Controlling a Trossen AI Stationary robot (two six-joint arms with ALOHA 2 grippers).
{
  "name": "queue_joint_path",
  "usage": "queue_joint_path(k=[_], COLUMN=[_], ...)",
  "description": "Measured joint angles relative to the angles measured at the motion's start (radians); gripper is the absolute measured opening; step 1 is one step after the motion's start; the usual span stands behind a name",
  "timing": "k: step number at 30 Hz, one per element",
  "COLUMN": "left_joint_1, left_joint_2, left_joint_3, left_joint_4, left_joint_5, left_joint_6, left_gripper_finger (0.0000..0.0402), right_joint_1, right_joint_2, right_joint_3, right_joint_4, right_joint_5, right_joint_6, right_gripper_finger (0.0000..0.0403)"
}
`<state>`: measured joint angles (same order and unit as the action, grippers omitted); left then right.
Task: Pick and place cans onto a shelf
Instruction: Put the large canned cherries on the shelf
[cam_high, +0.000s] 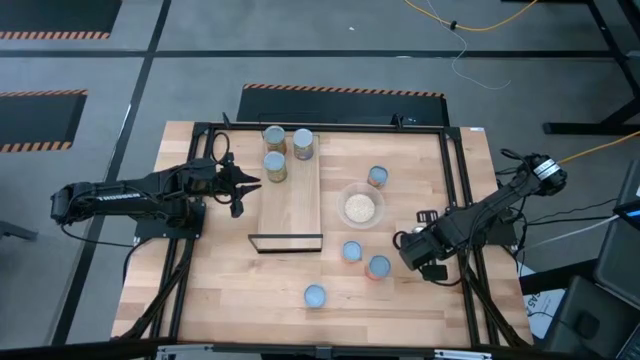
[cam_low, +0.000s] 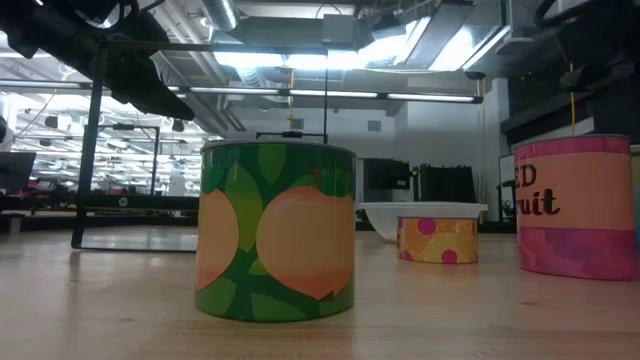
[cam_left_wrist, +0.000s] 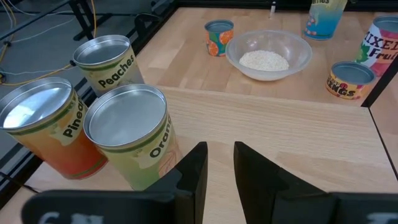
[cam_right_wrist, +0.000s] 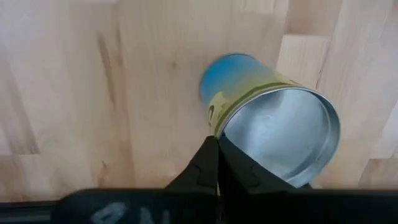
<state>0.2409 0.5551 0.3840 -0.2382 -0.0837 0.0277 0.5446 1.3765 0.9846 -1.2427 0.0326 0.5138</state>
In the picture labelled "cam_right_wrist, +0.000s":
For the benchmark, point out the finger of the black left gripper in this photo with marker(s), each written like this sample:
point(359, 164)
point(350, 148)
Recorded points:
point(239, 177)
point(202, 174)

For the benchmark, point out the cherries label blue can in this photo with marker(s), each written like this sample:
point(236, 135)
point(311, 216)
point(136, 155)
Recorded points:
point(236, 77)

